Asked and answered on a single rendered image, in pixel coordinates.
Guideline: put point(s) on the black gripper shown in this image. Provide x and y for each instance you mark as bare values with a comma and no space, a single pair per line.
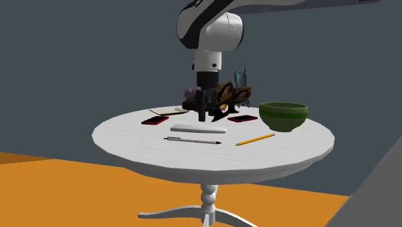
207,80

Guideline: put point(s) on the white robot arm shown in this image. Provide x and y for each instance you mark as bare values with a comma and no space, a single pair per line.
224,30

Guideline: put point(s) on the pink and dark figure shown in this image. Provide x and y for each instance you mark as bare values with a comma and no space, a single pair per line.
190,96

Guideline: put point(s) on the brown figure on black stand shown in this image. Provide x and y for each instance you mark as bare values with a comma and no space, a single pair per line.
234,94

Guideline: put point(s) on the red phone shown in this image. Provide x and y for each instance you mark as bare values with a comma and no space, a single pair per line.
242,118
155,120

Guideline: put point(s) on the beige notebook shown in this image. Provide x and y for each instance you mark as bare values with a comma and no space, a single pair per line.
168,110

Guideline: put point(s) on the silver pen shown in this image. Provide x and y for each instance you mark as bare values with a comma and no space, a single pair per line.
192,140

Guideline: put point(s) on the blue glass vase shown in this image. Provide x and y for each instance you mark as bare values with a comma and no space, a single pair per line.
240,78

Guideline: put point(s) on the yellow pencil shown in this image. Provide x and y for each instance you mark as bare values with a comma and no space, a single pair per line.
255,139

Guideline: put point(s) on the green bowl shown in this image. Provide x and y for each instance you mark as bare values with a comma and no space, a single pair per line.
282,117

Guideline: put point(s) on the round white pedestal table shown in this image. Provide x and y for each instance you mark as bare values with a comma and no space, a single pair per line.
194,155

